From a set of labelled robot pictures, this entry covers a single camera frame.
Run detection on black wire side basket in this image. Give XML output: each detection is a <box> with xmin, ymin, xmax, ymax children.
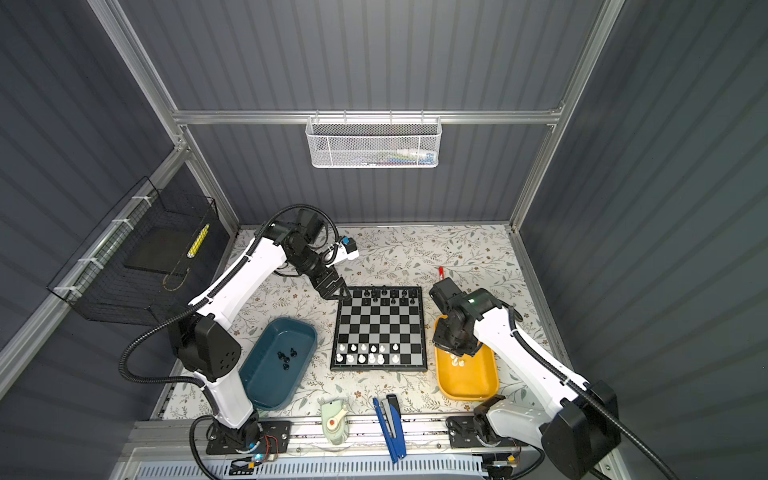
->
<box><xmin>48</xmin><ymin>169</ymin><xmax>230</xmax><ymax>326</ymax></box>

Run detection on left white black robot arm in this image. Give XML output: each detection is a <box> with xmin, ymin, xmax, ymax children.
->
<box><xmin>118</xmin><ymin>204</ymin><xmax>359</xmax><ymax>452</ymax></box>

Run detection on black white chess board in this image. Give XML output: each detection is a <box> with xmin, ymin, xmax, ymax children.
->
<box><xmin>330</xmin><ymin>286</ymin><xmax>428</xmax><ymax>372</ymax></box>

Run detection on yellow green marker in basket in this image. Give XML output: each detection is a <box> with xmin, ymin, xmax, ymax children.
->
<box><xmin>186</xmin><ymin>223</ymin><xmax>210</xmax><ymax>259</ymax></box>

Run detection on white wire wall basket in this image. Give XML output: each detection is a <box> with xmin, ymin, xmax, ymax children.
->
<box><xmin>305</xmin><ymin>119</ymin><xmax>443</xmax><ymax>169</ymax></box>

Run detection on yellow plastic tray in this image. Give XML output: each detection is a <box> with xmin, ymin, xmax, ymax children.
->
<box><xmin>433</xmin><ymin>343</ymin><xmax>500</xmax><ymax>402</ymax></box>

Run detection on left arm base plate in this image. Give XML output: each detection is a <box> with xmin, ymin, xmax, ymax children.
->
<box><xmin>205</xmin><ymin>420</ymin><xmax>292</xmax><ymax>455</ymax></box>

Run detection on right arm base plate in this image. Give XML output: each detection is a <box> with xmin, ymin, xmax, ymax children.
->
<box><xmin>445</xmin><ymin>415</ymin><xmax>518</xmax><ymax>449</ymax></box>

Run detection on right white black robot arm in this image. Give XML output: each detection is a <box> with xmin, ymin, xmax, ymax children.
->
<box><xmin>429</xmin><ymin>278</ymin><xmax>676</xmax><ymax>479</ymax></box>

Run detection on blue black stapler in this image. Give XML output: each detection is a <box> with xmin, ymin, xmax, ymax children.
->
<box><xmin>373</xmin><ymin>394</ymin><xmax>407</xmax><ymax>464</ymax></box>

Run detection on black chess pieces in tray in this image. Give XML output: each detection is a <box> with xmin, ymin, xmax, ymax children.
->
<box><xmin>277</xmin><ymin>348</ymin><xmax>298</xmax><ymax>370</ymax></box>

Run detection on light green tape dispenser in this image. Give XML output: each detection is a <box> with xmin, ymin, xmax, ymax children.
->
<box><xmin>320</xmin><ymin>399</ymin><xmax>349</xmax><ymax>446</ymax></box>

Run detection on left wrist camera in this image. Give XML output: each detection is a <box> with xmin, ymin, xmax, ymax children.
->
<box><xmin>331</xmin><ymin>236</ymin><xmax>360</xmax><ymax>265</ymax></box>

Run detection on teal plastic tray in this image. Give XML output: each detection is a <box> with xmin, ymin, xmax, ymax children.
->
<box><xmin>239</xmin><ymin>317</ymin><xmax>317</xmax><ymax>411</ymax></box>

